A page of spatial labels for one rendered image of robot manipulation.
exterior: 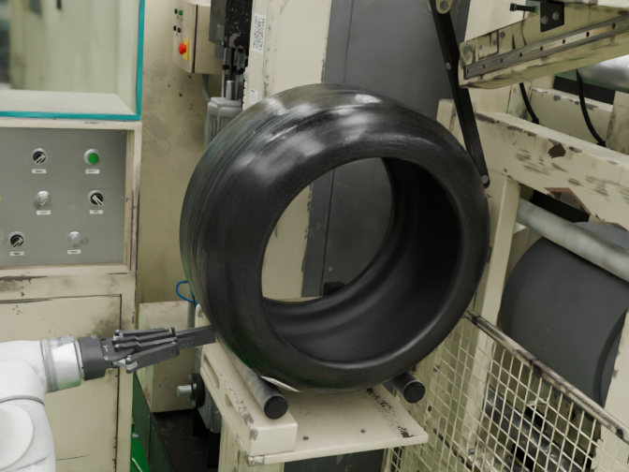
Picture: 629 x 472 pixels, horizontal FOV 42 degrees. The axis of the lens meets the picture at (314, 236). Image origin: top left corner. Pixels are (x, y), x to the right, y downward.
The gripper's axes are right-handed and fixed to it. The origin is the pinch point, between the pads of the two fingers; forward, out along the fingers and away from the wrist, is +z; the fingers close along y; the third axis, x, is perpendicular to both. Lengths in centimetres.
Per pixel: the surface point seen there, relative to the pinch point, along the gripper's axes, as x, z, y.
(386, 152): -33.3, 31.9, -12.1
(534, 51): -47, 64, -7
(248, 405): 14.6, 8.3, -2.8
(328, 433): 22.6, 22.9, -6.2
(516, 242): 13, 99, 44
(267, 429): 15.2, 9.3, -11.0
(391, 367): 7.9, 33.6, -11.6
